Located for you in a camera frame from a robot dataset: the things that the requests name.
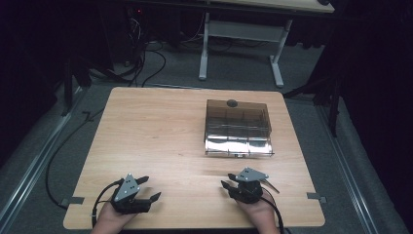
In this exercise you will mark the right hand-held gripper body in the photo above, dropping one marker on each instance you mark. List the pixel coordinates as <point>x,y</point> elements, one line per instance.
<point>248,187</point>

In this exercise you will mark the grey table bracket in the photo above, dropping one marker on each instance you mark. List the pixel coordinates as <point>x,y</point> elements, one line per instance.
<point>73,201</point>
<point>315,196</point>

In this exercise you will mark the brown transparent acrylic box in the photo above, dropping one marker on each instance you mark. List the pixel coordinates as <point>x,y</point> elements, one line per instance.
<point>238,128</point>

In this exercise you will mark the black metal stand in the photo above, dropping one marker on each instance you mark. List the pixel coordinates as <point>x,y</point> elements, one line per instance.
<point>69,84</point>
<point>329,97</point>

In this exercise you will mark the metal floor rail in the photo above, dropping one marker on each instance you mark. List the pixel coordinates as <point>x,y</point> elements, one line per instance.
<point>35,162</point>
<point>349,169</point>

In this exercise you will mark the person's left hand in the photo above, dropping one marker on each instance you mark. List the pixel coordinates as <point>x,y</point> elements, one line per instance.
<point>110,221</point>

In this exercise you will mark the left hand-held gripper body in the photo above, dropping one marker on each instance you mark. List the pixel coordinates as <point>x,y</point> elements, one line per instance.
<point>127,191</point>

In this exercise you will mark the white-legged wooden desk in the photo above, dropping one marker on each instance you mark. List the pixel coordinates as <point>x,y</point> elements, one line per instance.
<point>246,31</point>

